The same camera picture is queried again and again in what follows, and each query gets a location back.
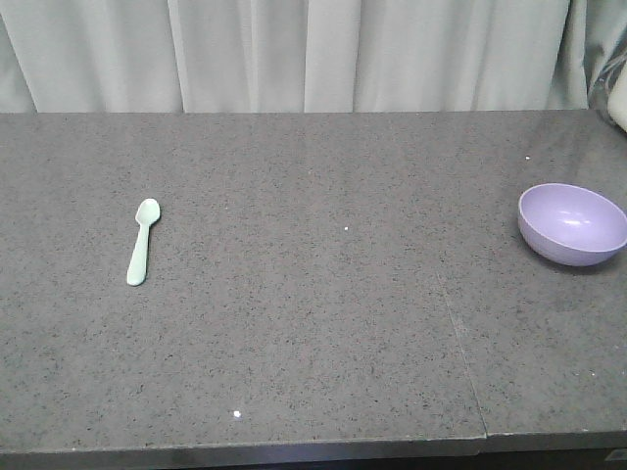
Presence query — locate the white curtain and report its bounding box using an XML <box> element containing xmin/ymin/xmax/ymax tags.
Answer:
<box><xmin>1</xmin><ymin>1</ymin><xmax>626</xmax><ymax>113</ymax></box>

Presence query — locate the purple plastic bowl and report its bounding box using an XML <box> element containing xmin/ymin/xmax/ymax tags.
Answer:
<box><xmin>517</xmin><ymin>183</ymin><xmax>626</xmax><ymax>267</ymax></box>

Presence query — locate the pale green plastic spoon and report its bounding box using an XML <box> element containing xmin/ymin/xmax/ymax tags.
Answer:
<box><xmin>126</xmin><ymin>198</ymin><xmax>161</xmax><ymax>287</ymax></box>

